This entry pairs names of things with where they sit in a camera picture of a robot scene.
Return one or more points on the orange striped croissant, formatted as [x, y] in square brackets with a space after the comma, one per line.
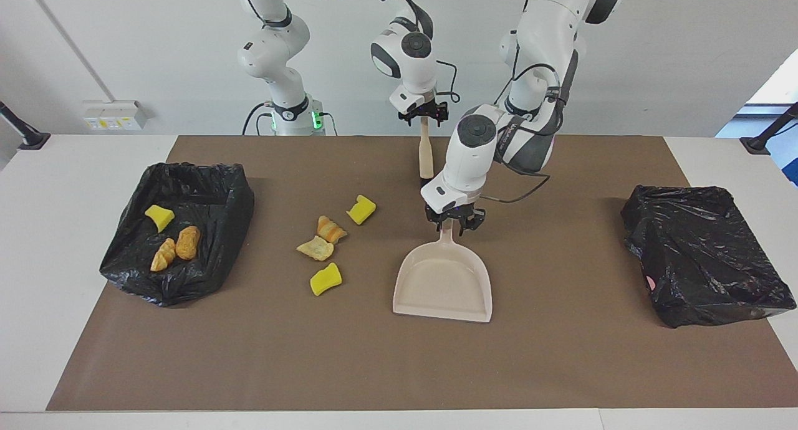
[331, 230]
[163, 255]

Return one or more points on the brown table mat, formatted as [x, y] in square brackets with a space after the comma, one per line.
[399, 367]

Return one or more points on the black bag-lined bin pink mark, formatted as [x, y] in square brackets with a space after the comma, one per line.
[704, 255]

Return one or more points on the beige plastic dustpan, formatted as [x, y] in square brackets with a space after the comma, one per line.
[442, 286]

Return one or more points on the black clamp post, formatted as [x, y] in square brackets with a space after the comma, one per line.
[764, 140]
[25, 137]

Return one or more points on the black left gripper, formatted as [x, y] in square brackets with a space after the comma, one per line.
[455, 210]

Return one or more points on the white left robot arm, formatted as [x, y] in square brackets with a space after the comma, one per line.
[474, 162]

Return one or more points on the beige hand brush black bristles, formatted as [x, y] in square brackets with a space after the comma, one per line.
[426, 162]

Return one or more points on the green and yellow sponge piece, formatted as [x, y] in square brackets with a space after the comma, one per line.
[160, 218]

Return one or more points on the white wall socket panel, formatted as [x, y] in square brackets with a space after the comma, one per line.
[115, 115]

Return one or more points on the brown textured bread roll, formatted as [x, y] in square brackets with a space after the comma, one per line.
[187, 243]

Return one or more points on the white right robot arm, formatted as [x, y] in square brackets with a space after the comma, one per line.
[274, 43]

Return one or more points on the pale pastry piece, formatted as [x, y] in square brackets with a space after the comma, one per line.
[317, 249]

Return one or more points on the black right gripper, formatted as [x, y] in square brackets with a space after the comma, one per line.
[424, 108]

